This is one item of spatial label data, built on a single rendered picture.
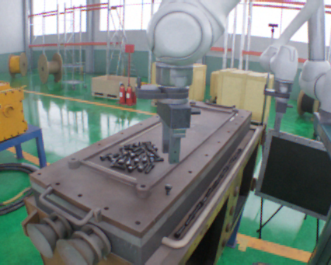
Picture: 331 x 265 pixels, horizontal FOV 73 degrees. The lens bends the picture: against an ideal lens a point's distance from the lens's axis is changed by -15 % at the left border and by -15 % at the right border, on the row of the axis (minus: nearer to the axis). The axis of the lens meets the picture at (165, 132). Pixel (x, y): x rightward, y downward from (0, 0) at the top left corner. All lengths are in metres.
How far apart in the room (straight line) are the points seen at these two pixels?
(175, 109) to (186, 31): 0.24
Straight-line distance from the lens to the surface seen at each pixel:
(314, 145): 1.84
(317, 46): 1.46
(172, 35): 0.38
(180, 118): 0.58
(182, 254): 0.75
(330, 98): 1.31
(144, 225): 0.63
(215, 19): 0.43
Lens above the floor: 1.78
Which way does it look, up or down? 21 degrees down
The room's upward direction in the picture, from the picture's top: 2 degrees clockwise
